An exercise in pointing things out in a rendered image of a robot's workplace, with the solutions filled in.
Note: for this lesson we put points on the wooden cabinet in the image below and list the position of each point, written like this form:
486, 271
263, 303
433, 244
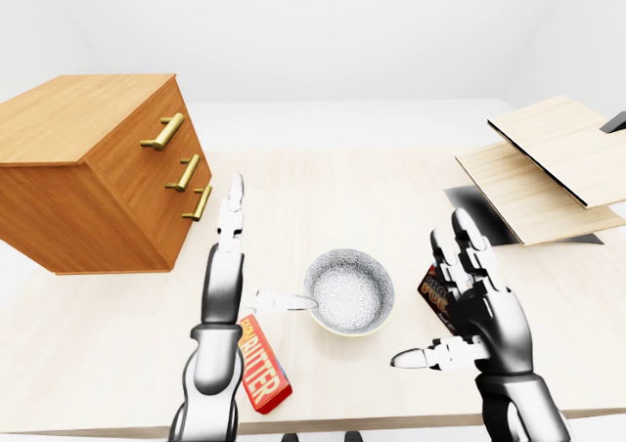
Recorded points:
54, 129

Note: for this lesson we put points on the pale wooden panel black-edged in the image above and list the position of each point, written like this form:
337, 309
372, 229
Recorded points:
562, 144

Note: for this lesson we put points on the pale wooden panel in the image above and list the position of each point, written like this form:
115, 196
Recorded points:
518, 192

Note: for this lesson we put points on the dark chocolate pudding box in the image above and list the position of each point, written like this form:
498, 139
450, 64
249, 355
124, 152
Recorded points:
433, 293

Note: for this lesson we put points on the red butter box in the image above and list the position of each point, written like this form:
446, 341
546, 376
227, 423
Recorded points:
261, 368

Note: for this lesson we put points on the small wooden cabinet drawer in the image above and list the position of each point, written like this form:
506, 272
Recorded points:
173, 239

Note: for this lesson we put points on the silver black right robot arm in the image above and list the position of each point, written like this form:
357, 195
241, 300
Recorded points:
523, 408

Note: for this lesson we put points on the small dark shape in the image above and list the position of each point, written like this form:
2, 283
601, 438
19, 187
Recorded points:
289, 437
353, 436

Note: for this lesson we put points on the black angular shape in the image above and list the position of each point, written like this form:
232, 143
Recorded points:
616, 123

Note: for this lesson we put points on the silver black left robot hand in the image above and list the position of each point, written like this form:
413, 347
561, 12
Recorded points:
222, 285

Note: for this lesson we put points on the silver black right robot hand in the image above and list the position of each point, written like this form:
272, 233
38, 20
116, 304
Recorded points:
494, 324

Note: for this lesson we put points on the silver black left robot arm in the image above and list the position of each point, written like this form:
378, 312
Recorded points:
210, 373

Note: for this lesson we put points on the large wooden cabinet drawer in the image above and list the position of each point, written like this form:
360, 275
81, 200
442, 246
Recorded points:
132, 139

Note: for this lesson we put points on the black white patterned bowl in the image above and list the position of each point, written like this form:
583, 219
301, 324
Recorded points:
352, 290

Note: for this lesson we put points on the middle-sized wooden cabinet drawer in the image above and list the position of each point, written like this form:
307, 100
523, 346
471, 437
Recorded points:
161, 197

